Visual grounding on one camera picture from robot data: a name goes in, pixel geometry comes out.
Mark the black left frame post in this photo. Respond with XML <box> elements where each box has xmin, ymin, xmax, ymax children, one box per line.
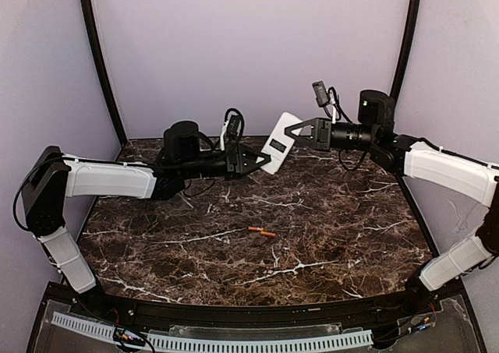
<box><xmin>80</xmin><ymin>0</ymin><xmax>128</xmax><ymax>147</ymax></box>

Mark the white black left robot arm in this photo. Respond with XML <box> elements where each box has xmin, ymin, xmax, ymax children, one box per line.
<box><xmin>12</xmin><ymin>121</ymin><xmax>271</xmax><ymax>294</ymax></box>

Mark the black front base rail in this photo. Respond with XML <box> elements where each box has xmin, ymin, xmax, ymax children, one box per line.
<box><xmin>56</xmin><ymin>281</ymin><xmax>464</xmax><ymax>331</ymax></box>

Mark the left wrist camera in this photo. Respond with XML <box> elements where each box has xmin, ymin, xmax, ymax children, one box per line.
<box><xmin>219</xmin><ymin>108</ymin><xmax>245</xmax><ymax>148</ymax></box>

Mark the white slotted cable duct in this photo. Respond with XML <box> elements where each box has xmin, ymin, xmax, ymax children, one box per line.
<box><xmin>51</xmin><ymin>312</ymin><xmax>373</xmax><ymax>353</ymax></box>

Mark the white red remote control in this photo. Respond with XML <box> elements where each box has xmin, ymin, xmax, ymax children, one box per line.
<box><xmin>260</xmin><ymin>112</ymin><xmax>302</xmax><ymax>175</ymax></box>

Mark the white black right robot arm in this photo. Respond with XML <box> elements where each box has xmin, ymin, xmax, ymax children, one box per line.
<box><xmin>284</xmin><ymin>90</ymin><xmax>498</xmax><ymax>291</ymax></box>

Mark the black right frame post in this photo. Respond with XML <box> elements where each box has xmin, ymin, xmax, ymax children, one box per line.
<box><xmin>390</xmin><ymin>0</ymin><xmax>420</xmax><ymax>101</ymax></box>

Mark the black frame post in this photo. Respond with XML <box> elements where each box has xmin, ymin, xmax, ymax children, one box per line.
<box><xmin>390</xmin><ymin>0</ymin><xmax>420</xmax><ymax>101</ymax></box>
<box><xmin>80</xmin><ymin>0</ymin><xmax>128</xmax><ymax>147</ymax></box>

